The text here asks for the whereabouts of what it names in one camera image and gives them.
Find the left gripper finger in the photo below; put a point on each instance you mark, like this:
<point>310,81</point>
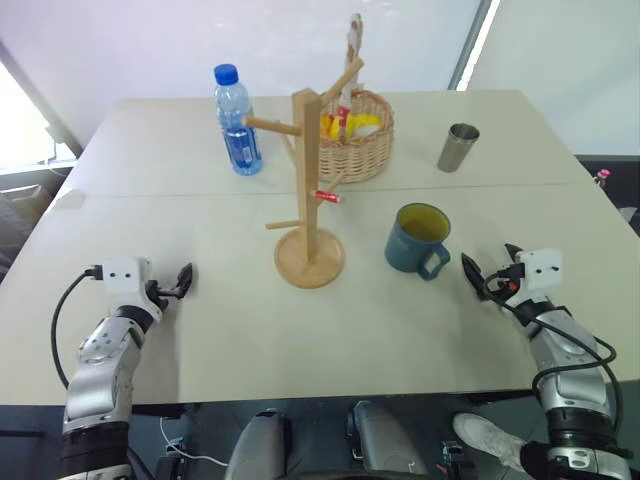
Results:
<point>185,280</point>

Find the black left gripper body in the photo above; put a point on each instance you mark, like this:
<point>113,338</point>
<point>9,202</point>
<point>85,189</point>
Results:
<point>159,294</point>

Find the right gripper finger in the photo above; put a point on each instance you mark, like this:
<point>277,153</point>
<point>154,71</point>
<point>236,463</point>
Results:
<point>472,275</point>
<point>513,254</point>

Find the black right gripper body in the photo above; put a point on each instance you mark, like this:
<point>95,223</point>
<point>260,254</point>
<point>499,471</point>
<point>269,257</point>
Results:
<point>505,282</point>

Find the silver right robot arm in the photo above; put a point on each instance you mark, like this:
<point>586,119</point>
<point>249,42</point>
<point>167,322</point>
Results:
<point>575,380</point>

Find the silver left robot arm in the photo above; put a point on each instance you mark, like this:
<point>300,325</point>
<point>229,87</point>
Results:
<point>102,370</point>

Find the wooden mug tree stand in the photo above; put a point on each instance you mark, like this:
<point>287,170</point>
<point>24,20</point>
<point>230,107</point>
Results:
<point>306,165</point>

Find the blue mug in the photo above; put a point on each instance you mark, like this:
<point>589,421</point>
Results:
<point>410,250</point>

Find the pink capped small object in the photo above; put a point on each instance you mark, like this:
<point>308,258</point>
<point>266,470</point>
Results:
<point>603,177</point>

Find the steel tumbler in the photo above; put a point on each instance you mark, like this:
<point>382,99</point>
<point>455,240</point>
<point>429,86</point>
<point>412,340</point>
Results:
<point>456,150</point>

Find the white shoe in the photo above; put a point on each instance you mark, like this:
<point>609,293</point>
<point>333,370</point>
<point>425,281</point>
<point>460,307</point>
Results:
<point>490,440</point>

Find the wicker basket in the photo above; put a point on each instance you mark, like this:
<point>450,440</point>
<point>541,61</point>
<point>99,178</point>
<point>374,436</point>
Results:
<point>367,155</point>

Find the clear water bottle blue cap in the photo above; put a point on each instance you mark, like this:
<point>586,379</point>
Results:
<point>240,130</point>

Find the grey rounded leg cover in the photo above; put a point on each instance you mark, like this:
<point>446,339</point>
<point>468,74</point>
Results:
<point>385,440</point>
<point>260,445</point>

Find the yellow snack packet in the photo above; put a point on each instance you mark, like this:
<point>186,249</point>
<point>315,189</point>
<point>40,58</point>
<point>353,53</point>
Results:
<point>362,121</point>

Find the tall snack packet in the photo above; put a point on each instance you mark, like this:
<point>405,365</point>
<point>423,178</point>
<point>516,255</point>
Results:
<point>353,45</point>

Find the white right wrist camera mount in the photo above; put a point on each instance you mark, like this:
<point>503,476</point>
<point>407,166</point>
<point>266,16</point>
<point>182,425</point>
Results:
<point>542,267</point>

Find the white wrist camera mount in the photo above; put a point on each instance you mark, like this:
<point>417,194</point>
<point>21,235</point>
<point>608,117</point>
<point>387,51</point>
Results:
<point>122,275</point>
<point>542,267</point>

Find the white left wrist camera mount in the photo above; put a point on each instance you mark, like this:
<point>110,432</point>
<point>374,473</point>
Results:
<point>122,275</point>

